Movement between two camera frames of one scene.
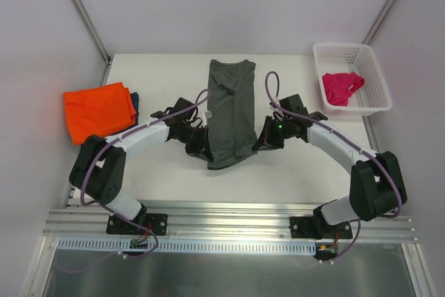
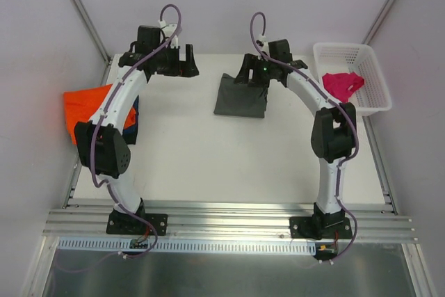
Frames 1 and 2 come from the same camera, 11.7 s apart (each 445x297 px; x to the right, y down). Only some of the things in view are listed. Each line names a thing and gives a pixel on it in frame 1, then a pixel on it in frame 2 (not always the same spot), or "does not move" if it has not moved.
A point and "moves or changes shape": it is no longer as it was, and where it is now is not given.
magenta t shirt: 339,87 does not move
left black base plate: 156,222 does not move
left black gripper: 197,141 to 181,66
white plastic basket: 373,97 does not move
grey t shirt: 231,111 moves or changes shape
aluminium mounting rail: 78,219 does not move
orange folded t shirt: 99,111 does not move
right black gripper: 272,135 to 251,72
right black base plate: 310,227 does not move
